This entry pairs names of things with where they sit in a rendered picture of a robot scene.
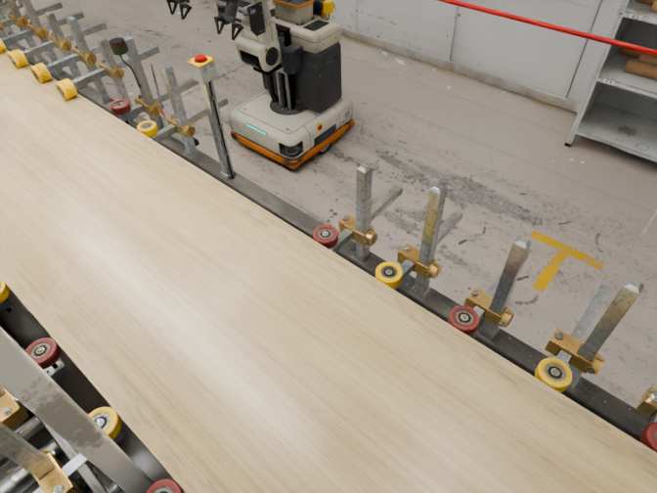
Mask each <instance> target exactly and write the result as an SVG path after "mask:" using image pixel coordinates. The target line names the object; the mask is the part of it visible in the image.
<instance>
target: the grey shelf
mask: <svg viewBox="0 0 657 493"><path fill-rule="evenodd" d="M651 7H652V5H650V4H645V3H640V2H636V0H622V2H621V4H620V7H619V10H618V12H617V15H616V17H615V20H614V22H613V24H612V26H611V29H610V31H609V34H608V37H607V38H610V39H614V40H618V41H623V42H628V40H629V38H630V40H629V42H628V43H631V44H635V45H638V46H642V47H646V48H650V49H654V50H657V13H654V12H650V10H651ZM636 21H637V22H636ZM635 22H636V23H635ZM634 26H635V28H634ZM633 28H634V30H633ZM632 32H633V33H632ZM631 33H632V35H631ZM630 35H631V37H630ZM620 48H621V47H618V46H614V45H610V44H606V43H605V44H604V47H603V49H602V52H601V54H600V57H599V59H598V62H597V65H596V67H595V70H594V72H593V75H592V77H591V81H590V84H589V86H588V89H587V92H586V94H585V97H584V99H583V102H582V103H581V106H580V108H579V111H578V113H577V116H576V119H575V121H574V124H573V126H572V128H571V131H570V134H569V136H568V139H567V141H566V143H565V145H564V146H567V147H569V148H570V147H571V146H572V144H573V139H574V137H575V134H577V135H580V136H584V137H586V138H589V139H592V140H595V141H599V142H602V143H605V144H608V145H611V146H613V147H615V148H618V149H620V150H622V151H625V152H628V153H630V154H633V155H636V156H639V157H643V158H646V159H649V160H652V161H655V162H657V80H655V79H651V78H648V77H644V76H640V75H636V74H633V73H629V72H625V71H624V68H625V65H626V63H627V61H628V60H629V59H634V60H639V59H637V58H633V57H630V56H626V55H623V54H619V50H620ZM608 86H609V88H608ZM607 88H608V90H607ZM606 91H607V92H606ZM605 93H606V95H605ZM604 95H605V97H604ZM603 98H604V99H603ZM602 100H603V102H602ZM601 102H602V103H601ZM572 133H573V134H572ZM571 136H572V137H571Z"/></svg>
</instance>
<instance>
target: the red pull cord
mask: <svg viewBox="0 0 657 493"><path fill-rule="evenodd" d="M437 1H441V2H445V3H449V4H453V5H457V6H461V7H464V8H467V9H471V10H475V11H479V12H483V13H487V14H491V15H495V16H499V17H503V18H507V19H511V20H515V21H519V22H525V23H528V24H532V25H536V26H540V27H544V28H548V29H552V30H556V31H560V32H564V33H568V34H572V35H575V36H579V37H583V38H587V39H590V40H594V41H598V42H602V43H606V44H610V45H614V46H618V47H622V48H626V49H629V50H633V51H637V52H640V53H644V54H648V55H652V56H656V57H657V50H654V49H650V48H646V47H642V46H638V45H635V44H631V43H627V42H623V41H618V40H614V39H610V38H606V37H602V36H598V35H594V34H590V33H586V32H582V31H579V30H575V29H571V28H567V27H563V26H559V25H555V24H551V23H547V22H540V21H536V20H532V19H528V18H524V17H520V16H516V15H513V14H509V13H505V12H501V11H497V10H493V9H489V8H485V7H481V6H477V5H473V4H469V3H465V2H461V1H458V0H437Z"/></svg>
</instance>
